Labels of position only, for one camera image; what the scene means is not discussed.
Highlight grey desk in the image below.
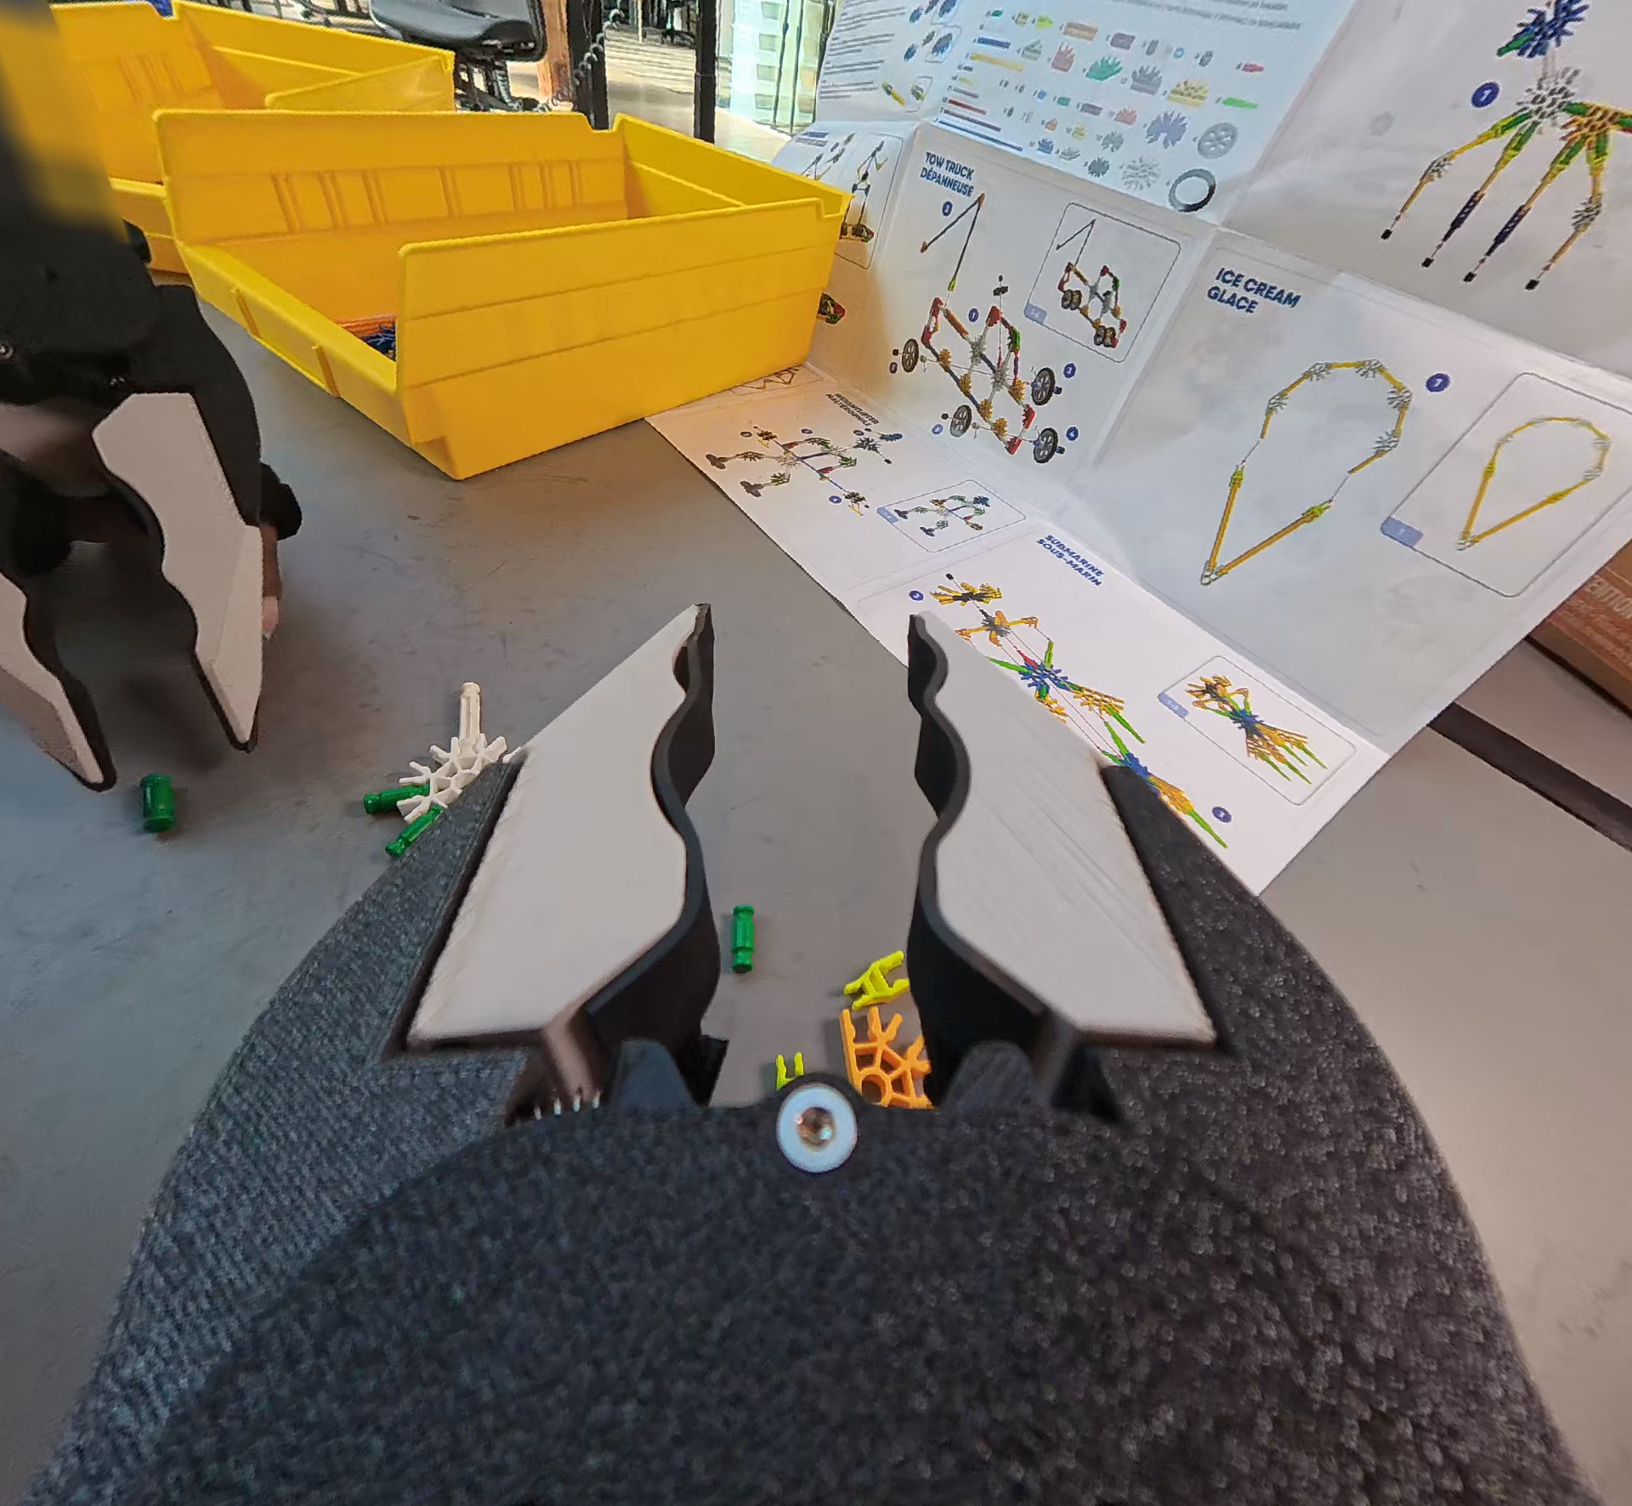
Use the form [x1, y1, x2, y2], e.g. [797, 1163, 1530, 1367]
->
[0, 292, 1632, 1506]

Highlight yellow plastic bin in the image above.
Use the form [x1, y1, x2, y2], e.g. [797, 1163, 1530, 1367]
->
[152, 109, 853, 483]
[48, 0, 458, 277]

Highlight white snowflake connector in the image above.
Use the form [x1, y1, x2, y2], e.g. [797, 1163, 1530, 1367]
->
[398, 733, 525, 821]

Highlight yellow half-round connector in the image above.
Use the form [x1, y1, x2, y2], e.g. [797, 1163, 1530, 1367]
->
[838, 1005, 934, 1110]

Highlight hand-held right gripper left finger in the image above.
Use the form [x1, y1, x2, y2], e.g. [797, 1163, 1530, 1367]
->
[406, 603, 722, 1110]

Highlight folded paper instruction sheet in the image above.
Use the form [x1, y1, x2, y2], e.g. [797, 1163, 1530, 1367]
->
[645, 0, 1632, 895]

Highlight printed toy set box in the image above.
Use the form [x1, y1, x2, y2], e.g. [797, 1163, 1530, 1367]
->
[1527, 543, 1632, 714]

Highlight black coiled cable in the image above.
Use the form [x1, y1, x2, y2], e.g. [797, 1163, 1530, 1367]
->
[557, 0, 618, 112]

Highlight person's left hand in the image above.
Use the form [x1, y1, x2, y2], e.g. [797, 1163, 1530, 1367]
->
[258, 466, 303, 643]

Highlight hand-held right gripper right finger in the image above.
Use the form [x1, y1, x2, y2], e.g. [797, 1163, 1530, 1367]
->
[905, 611, 1216, 1050]

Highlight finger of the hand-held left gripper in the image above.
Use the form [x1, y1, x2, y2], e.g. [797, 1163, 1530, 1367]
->
[92, 389, 270, 755]
[0, 399, 118, 797]

